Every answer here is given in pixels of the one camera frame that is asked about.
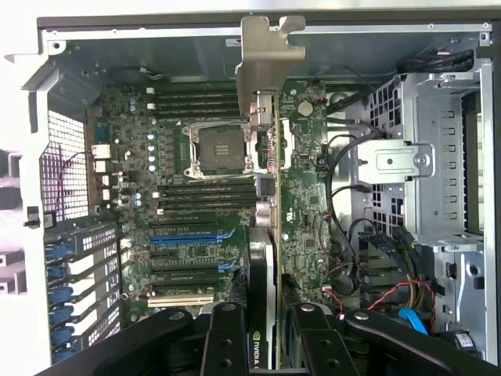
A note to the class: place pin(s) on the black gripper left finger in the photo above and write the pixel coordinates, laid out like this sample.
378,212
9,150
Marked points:
227,340

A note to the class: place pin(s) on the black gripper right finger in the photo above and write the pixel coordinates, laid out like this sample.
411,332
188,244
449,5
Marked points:
325,344

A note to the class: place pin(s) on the white expansion slot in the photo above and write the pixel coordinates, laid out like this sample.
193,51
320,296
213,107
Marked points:
180,301

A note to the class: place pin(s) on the green motherboard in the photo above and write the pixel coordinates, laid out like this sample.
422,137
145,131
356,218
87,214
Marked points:
188,258

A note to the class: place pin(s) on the blue expansion slot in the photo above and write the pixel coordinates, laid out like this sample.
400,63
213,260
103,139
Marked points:
184,239

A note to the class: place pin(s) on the silver slanted disk bay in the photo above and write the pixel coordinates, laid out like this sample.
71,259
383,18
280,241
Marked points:
462,297

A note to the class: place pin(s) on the CPU socket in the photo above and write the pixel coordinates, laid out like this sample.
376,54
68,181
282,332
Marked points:
219,150

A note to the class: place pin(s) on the round coin battery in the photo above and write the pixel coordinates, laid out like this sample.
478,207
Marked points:
306,108

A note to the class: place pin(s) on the silver disk bay cage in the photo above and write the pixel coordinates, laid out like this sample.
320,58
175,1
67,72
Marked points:
430,117

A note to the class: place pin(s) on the dark grey PC case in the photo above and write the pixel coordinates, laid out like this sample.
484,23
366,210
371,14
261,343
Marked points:
156,47

